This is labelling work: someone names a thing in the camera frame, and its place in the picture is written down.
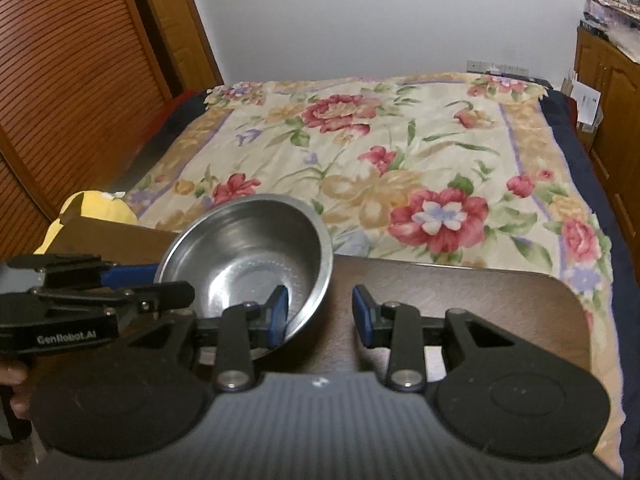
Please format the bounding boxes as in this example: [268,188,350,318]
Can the yellow plush pillow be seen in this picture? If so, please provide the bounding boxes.
[35,190,139,254]

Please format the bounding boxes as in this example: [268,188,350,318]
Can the stainless steel bowl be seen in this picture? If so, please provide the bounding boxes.
[152,193,335,357]

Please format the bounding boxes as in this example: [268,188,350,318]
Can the person's left hand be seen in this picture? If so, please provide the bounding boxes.
[0,362,32,408]

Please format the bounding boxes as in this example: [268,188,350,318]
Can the wooden louvered wardrobe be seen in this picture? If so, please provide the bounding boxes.
[0,0,226,261]

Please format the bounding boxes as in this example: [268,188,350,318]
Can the red cloth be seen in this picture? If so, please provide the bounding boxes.
[144,88,197,133]

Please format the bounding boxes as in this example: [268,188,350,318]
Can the wooden cabinet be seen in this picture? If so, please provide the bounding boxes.
[574,25,640,283]

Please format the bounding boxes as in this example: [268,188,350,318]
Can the floral blanket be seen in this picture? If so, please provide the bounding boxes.
[120,72,629,476]

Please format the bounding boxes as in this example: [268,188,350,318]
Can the white paper envelopes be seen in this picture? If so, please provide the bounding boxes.
[564,71,604,134]

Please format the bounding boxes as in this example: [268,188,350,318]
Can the wall socket strip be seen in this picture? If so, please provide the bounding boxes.
[466,58,529,77]

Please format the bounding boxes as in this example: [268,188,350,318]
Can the pile of papers and bags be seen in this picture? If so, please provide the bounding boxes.
[579,0,640,63]

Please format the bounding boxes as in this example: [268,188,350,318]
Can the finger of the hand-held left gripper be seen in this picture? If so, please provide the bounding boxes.
[7,254,159,286]
[32,281,196,328]

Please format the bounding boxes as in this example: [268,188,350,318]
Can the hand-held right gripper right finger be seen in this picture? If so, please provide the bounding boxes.
[352,285,516,392]

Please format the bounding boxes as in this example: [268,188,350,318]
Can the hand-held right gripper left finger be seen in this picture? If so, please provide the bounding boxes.
[129,284,290,393]

